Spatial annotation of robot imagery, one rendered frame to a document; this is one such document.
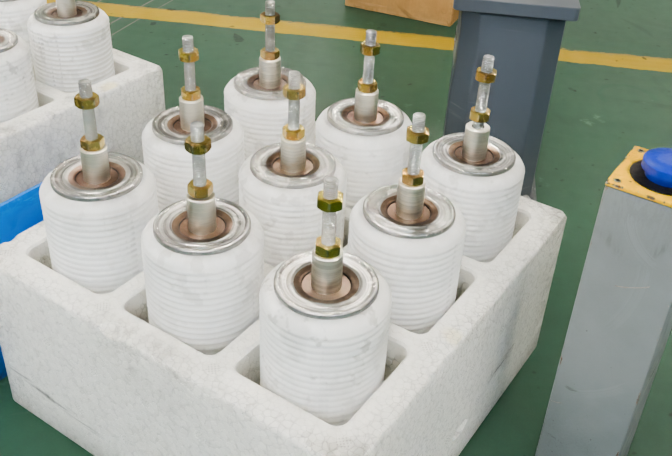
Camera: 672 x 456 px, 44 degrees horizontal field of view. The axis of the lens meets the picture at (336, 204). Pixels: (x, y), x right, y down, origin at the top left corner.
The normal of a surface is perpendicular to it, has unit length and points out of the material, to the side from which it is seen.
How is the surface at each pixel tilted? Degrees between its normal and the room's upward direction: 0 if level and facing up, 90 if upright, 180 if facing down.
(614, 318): 90
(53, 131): 90
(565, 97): 0
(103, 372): 90
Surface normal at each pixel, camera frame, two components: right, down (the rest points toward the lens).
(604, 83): 0.04, -0.83
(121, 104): 0.82, 0.35
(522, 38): -0.15, 0.54
